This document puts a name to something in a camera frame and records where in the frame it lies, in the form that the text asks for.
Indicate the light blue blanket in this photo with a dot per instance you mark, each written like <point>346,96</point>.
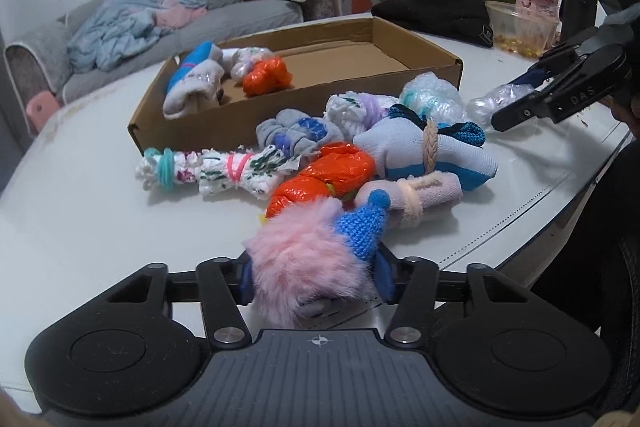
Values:
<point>120,27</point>

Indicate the white floral bundle teal scrunchie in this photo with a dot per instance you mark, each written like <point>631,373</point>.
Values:
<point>165,168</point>

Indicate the bubble wrap bundle teal tie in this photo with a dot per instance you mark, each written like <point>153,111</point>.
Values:
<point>432,99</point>

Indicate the white plastic bundle green scrunchie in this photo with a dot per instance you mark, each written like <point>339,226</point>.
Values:
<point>250,59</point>

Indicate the orange bag bundle green tie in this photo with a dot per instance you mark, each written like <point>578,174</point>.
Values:
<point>320,179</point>

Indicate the light blue sock braided tie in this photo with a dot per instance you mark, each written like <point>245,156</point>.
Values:
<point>400,147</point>

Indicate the brown cardboard box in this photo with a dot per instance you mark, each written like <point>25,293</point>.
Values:
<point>350,57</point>

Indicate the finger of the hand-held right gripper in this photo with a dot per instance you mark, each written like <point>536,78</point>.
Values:
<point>527,78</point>
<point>520,113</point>

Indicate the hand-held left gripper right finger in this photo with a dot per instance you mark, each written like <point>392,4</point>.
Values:
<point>385,277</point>

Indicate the grey quilted sofa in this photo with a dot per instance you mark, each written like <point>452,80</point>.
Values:
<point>240,12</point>

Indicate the black knit hat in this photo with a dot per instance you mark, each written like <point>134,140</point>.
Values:
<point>435,14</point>

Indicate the blue and white sock bundle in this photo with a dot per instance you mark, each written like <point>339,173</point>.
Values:
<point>192,79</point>

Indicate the plain orange plastic bag bundle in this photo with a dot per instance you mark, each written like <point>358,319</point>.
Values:
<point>267,77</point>

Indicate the clear bubble plastic bag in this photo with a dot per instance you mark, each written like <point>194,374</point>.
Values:
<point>492,102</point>

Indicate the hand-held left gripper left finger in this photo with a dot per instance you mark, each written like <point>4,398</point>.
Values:
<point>245,279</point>

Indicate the lilac sock cream tie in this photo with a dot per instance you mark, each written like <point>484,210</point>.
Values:
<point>430,194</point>

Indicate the clear plastic food container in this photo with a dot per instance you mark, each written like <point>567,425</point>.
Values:
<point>520,32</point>

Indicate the white bundle purple scrunchie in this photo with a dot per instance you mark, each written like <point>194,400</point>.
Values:
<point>355,109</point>

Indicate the pink plastic stool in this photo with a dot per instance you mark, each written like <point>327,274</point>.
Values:
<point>42,112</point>

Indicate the pink fluffy blue knit bundle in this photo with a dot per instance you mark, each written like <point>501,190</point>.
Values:
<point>305,257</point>

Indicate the grey and blue sock bundle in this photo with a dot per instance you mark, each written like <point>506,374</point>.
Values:
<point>295,134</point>

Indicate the pink cloth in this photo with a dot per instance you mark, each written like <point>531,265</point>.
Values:
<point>177,14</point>

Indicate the white green-print bundle pink band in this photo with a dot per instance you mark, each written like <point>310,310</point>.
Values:
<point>250,172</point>

